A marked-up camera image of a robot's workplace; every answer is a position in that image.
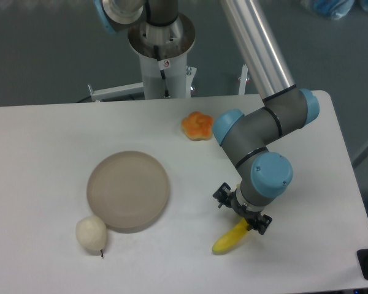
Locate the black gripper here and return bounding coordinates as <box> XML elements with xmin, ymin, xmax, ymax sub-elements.
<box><xmin>212</xmin><ymin>183</ymin><xmax>272</xmax><ymax>235</ymax></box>

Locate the yellow banana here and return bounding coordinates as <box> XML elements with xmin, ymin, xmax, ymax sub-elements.
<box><xmin>212</xmin><ymin>217</ymin><xmax>248</xmax><ymax>255</ymax></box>

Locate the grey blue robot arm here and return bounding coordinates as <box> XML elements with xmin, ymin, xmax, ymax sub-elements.
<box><xmin>94</xmin><ymin>1</ymin><xmax>320</xmax><ymax>233</ymax></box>

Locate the orange bread roll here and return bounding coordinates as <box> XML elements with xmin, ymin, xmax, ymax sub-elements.
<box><xmin>181</xmin><ymin>111</ymin><xmax>214</xmax><ymax>141</ymax></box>

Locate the beige round plate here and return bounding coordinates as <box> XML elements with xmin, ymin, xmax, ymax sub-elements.
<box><xmin>86</xmin><ymin>151</ymin><xmax>170</xmax><ymax>232</ymax></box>

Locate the white pear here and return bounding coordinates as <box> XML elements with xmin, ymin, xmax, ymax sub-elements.
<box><xmin>75</xmin><ymin>215</ymin><xmax>107</xmax><ymax>258</ymax></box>

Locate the blue plastic bag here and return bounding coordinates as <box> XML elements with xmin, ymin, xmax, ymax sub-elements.
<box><xmin>300</xmin><ymin>0</ymin><xmax>355</xmax><ymax>20</ymax></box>

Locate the white bracket right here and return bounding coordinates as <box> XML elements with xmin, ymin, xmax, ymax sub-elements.
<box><xmin>237</xmin><ymin>64</ymin><xmax>250</xmax><ymax>95</ymax></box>

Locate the white bracket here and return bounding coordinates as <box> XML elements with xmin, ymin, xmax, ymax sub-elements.
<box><xmin>237</xmin><ymin>64</ymin><xmax>250</xmax><ymax>95</ymax></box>
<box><xmin>88</xmin><ymin>82</ymin><xmax>144</xmax><ymax>102</ymax></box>

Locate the white bracket left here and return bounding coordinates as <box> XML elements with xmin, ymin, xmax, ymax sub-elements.
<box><xmin>88</xmin><ymin>82</ymin><xmax>144</xmax><ymax>102</ymax></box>

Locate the black cable on pedestal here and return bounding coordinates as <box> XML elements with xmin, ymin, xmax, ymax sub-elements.
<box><xmin>153</xmin><ymin>45</ymin><xmax>172</xmax><ymax>99</ymax></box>

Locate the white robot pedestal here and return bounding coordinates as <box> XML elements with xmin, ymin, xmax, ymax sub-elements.
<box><xmin>128</xmin><ymin>13</ymin><xmax>196</xmax><ymax>100</ymax></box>

